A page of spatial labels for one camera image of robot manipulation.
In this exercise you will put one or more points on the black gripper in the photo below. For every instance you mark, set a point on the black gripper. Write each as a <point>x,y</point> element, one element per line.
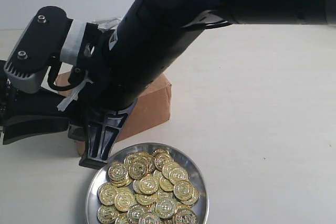
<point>115,73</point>

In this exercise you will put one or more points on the round steel plate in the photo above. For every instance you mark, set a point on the round steel plate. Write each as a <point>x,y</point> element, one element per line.
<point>201,207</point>

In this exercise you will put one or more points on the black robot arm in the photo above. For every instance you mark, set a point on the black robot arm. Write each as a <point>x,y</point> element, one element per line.
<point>74,76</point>

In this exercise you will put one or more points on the brown cardboard box with slot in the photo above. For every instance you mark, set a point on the brown cardboard box with slot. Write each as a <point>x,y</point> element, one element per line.
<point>152,109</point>

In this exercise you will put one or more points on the gold coin plate left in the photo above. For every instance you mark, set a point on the gold coin plate left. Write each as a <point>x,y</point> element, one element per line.
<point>124,200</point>

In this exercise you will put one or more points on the gold coin plate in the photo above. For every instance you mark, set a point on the gold coin plate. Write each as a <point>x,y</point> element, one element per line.
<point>161,159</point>
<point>124,200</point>
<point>183,190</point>
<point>148,185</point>

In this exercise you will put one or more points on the gold coin bottom left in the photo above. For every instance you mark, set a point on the gold coin bottom left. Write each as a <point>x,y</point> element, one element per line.
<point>107,214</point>

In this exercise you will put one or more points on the gold coin plate top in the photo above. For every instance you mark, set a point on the gold coin plate top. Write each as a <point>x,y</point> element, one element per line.
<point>161,159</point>

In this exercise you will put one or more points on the gold coin plate centre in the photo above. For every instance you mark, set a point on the gold coin plate centre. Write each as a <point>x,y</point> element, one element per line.
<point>148,185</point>

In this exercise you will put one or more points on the gold coin plate right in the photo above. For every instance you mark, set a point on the gold coin plate right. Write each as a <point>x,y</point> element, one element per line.
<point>183,190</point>

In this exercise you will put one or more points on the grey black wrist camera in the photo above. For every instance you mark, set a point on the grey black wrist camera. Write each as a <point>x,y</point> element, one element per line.
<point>50,37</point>

